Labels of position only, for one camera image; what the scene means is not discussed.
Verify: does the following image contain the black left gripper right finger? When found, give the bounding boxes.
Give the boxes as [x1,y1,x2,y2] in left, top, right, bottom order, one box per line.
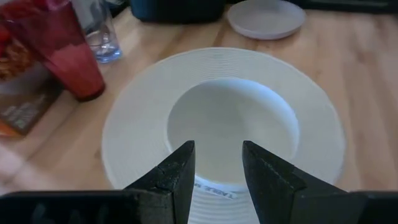
[242,140,368,224]

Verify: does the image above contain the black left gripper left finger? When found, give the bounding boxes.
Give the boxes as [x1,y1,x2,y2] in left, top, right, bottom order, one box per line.
[123,140,196,224]

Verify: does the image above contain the white ceramic bowl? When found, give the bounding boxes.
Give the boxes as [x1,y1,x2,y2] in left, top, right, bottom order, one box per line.
[166,77,301,200]

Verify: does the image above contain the small grey plate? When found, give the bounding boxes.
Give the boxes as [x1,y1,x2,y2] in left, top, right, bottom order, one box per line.
[226,0,307,40]

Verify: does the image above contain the pumpkin cereal box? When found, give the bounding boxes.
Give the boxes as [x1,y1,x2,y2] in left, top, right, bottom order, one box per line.
[0,24,65,138]

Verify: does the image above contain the red plastic tumbler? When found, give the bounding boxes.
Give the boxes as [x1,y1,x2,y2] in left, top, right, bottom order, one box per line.
[0,0,106,103]

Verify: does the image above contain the white round woven placemat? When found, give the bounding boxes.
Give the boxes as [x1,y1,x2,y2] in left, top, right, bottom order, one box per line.
[101,46,346,224]

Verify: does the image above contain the clear glass tumbler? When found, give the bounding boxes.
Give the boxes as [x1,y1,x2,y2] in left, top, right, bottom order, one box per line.
[71,0,123,64]

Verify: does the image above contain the black toaster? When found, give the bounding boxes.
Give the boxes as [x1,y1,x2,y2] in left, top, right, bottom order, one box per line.
[129,0,226,24]

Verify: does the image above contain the black aluminium table frame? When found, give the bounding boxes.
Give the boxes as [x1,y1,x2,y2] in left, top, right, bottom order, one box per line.
[289,0,398,15]

